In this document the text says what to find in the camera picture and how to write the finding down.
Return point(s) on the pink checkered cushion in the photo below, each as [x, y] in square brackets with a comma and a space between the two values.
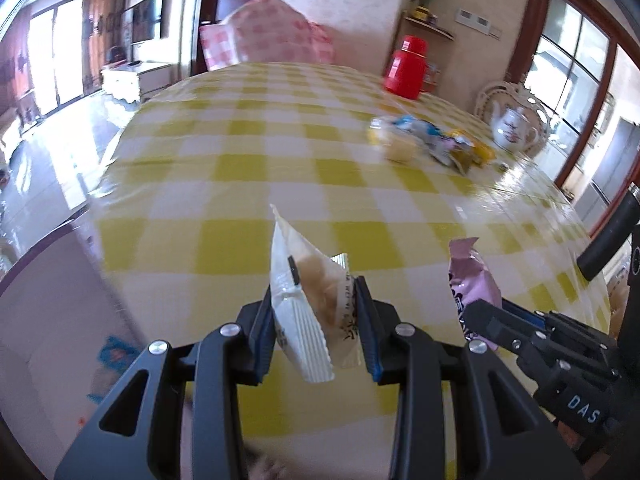
[270, 30]

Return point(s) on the pale yellow cake packet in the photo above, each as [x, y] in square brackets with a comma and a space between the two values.
[397, 142]

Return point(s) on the white floral teapot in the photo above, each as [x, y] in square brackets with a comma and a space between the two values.
[512, 130]

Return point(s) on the flat television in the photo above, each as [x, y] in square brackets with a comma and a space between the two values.
[147, 17]

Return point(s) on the red canister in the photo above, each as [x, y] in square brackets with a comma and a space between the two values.
[405, 70]

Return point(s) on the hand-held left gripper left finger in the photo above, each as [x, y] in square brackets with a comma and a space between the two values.
[260, 350]

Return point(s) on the large window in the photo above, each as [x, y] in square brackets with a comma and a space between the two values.
[55, 55]

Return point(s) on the white television cabinet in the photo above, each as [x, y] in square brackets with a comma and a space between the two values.
[135, 80]

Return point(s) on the pink snack packet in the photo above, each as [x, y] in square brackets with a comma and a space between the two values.
[472, 280]

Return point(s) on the glass vase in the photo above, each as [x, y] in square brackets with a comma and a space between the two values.
[426, 0]

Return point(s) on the brown patterned curtain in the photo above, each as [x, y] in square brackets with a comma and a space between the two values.
[105, 25]
[12, 70]

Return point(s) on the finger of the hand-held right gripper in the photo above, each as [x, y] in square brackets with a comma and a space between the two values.
[575, 340]
[500, 327]

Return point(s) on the white ornate tray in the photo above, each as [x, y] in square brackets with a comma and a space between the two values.
[492, 95]

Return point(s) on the blue white snack packet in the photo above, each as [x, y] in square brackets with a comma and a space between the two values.
[422, 127]

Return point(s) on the yellow snack packet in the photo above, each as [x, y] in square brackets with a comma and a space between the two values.
[475, 147]

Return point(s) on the white wall switch panel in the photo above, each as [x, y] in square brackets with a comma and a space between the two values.
[477, 22]

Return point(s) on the wooden corner shelf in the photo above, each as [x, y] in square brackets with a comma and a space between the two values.
[430, 27]

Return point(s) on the yellow checkered tablecloth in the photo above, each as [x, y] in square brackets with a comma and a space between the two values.
[250, 160]

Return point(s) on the blue cartoon snack packet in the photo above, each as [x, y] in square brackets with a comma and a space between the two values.
[119, 352]

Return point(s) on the white purple-edged box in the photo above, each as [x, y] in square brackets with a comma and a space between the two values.
[45, 310]

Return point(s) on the red ornament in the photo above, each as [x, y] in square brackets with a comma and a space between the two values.
[117, 54]

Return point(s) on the wooden glass door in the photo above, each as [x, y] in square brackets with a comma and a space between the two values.
[575, 35]

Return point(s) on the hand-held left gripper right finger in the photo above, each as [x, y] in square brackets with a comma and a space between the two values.
[370, 345]

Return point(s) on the yellow jar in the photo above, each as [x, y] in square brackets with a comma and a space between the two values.
[423, 12]

